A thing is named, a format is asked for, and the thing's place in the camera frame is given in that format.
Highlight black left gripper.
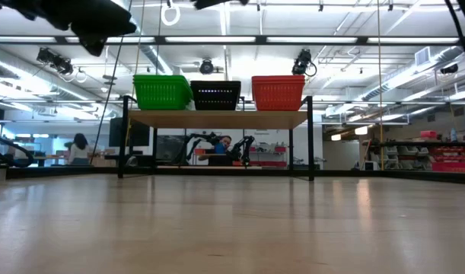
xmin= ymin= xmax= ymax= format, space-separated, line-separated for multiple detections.
xmin=0 ymin=0 xmax=137 ymax=57

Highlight wooden shelf black metal legs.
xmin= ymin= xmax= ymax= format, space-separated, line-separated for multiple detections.
xmin=117 ymin=94 xmax=316 ymax=182

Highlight black ceiling spotlight cluster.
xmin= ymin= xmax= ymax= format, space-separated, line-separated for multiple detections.
xmin=36 ymin=47 xmax=75 ymax=76

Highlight black rig beam with lights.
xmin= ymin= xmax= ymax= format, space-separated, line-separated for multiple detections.
xmin=0 ymin=34 xmax=465 ymax=46

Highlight black monitor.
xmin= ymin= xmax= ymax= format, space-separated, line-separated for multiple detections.
xmin=108 ymin=116 xmax=151 ymax=148

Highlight person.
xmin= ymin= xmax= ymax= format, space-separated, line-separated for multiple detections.
xmin=66 ymin=132 xmax=93 ymax=167
xmin=197 ymin=135 xmax=235 ymax=167

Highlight storage rack with red bins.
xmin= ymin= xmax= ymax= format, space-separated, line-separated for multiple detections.
xmin=365 ymin=129 xmax=465 ymax=174

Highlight thin yellow rope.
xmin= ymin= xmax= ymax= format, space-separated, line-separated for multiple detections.
xmin=131 ymin=0 xmax=146 ymax=77

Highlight long thin black cable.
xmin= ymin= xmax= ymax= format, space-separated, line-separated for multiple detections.
xmin=89 ymin=32 xmax=126 ymax=165

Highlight white cable loop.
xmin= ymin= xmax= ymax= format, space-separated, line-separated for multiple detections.
xmin=160 ymin=2 xmax=182 ymax=27

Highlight black round ceiling camera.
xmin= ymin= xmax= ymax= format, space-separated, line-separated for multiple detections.
xmin=199 ymin=58 xmax=215 ymax=75

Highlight black curved hose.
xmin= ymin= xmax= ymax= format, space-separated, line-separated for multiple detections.
xmin=0 ymin=129 xmax=36 ymax=168

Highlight black ceiling camera with cable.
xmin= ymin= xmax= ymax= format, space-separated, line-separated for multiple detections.
xmin=291 ymin=48 xmax=318 ymax=77

